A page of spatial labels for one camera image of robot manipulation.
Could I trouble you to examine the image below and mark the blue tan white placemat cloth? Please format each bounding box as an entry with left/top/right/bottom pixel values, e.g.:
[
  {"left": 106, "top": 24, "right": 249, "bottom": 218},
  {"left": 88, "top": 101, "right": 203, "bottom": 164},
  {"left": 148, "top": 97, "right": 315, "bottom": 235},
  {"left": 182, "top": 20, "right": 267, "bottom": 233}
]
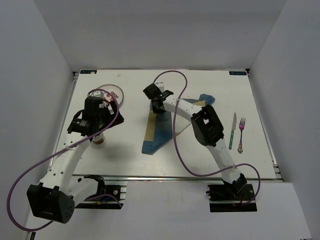
[{"left": 141, "top": 93, "right": 216, "bottom": 155}]

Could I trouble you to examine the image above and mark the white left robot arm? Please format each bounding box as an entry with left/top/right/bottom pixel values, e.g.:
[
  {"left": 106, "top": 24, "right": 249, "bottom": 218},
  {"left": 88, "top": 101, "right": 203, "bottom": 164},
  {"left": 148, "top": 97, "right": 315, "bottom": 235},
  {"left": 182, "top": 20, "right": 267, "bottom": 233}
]
[{"left": 26, "top": 88, "right": 124, "bottom": 224}]

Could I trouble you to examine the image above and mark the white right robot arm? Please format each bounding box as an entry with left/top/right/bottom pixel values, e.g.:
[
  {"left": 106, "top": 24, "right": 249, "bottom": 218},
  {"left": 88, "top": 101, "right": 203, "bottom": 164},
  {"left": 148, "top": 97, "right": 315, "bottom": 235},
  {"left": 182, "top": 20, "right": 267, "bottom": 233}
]
[{"left": 143, "top": 83, "right": 247, "bottom": 200}]

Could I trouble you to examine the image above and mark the white plate with red print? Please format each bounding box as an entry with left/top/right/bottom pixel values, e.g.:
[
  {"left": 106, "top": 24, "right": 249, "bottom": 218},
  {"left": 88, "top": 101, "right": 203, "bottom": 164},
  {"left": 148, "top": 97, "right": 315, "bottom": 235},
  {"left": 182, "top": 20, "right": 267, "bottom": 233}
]
[{"left": 97, "top": 84, "right": 125, "bottom": 107}]

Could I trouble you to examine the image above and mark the white brown metal cup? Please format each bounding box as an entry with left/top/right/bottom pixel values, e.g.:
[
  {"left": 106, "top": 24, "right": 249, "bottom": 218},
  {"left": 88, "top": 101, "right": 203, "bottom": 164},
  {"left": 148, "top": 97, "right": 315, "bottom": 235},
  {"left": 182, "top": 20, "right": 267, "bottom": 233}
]
[{"left": 92, "top": 132, "right": 105, "bottom": 145}]

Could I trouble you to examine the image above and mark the blue label sticker left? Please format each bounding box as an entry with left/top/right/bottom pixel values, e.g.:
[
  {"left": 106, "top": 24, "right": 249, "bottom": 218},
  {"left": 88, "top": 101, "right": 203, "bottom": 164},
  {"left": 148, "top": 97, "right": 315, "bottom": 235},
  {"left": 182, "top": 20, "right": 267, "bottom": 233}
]
[{"left": 79, "top": 69, "right": 97, "bottom": 75}]

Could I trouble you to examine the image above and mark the blue label sticker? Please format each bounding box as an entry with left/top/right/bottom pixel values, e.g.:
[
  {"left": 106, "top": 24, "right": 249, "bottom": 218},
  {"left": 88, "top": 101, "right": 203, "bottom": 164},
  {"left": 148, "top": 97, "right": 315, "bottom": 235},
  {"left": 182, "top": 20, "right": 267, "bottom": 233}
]
[
  {"left": 229, "top": 71, "right": 247, "bottom": 76},
  {"left": 79, "top": 69, "right": 97, "bottom": 75}
]

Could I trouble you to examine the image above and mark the blue label sticker right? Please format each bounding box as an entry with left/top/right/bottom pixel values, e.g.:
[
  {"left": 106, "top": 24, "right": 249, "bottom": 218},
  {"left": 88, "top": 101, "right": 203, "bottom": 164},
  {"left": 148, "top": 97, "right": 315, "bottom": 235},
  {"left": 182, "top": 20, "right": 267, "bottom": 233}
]
[{"left": 229, "top": 71, "right": 247, "bottom": 76}]

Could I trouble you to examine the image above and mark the pink iridescent fork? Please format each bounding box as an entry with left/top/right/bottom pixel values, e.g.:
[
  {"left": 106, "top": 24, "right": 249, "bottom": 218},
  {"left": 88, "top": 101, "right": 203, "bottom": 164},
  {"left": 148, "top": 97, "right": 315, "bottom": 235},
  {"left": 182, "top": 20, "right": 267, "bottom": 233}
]
[{"left": 237, "top": 117, "right": 246, "bottom": 154}]

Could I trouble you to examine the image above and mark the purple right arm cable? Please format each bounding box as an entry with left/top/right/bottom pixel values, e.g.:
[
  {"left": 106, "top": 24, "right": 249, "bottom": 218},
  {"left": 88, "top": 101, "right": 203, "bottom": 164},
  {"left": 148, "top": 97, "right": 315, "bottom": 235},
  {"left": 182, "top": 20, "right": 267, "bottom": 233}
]
[{"left": 152, "top": 70, "right": 262, "bottom": 206}]

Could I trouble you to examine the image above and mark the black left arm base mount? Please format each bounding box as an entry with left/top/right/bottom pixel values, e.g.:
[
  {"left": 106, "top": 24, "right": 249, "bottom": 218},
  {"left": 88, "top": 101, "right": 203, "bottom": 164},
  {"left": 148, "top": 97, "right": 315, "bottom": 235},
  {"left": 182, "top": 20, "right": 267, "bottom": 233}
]
[{"left": 75, "top": 178, "right": 127, "bottom": 210}]

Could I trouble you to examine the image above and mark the teal handled knife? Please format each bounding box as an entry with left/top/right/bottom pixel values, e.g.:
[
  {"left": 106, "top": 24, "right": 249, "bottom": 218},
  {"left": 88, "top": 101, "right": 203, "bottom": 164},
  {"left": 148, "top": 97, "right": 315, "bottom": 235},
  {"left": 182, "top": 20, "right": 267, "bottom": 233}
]
[{"left": 228, "top": 112, "right": 237, "bottom": 150}]

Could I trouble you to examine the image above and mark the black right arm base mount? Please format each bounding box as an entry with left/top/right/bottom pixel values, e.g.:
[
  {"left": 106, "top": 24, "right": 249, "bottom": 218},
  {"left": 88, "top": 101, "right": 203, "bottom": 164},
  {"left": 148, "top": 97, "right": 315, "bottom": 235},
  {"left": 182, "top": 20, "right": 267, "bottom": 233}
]
[{"left": 205, "top": 183, "right": 261, "bottom": 213}]

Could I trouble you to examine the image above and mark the aluminium table frame rail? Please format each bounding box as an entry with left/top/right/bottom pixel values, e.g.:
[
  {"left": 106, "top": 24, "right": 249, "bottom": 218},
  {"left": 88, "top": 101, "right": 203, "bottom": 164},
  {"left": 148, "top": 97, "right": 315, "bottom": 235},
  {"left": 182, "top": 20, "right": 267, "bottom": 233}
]
[{"left": 58, "top": 70, "right": 281, "bottom": 181}]

